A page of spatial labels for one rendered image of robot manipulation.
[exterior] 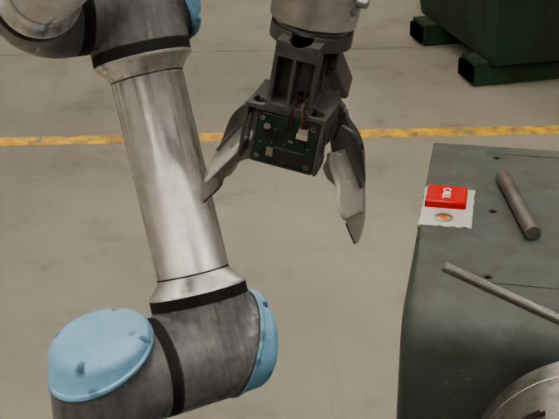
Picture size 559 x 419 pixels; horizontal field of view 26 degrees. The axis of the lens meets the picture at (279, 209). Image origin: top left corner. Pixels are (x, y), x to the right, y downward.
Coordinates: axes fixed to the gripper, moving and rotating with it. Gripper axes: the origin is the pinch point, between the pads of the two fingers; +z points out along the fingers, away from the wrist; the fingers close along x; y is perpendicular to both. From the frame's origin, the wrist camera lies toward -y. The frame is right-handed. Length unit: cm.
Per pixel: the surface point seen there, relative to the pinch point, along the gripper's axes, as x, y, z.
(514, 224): 23, -62, 23
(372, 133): -38, -405, 156
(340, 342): -14, -226, 154
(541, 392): 30.1, -25.3, 26.2
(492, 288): 21.1, -23.7, 13.7
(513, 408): 27.5, -24.8, 29.1
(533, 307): 26.1, -23.6, 14.5
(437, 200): 11, -65, 24
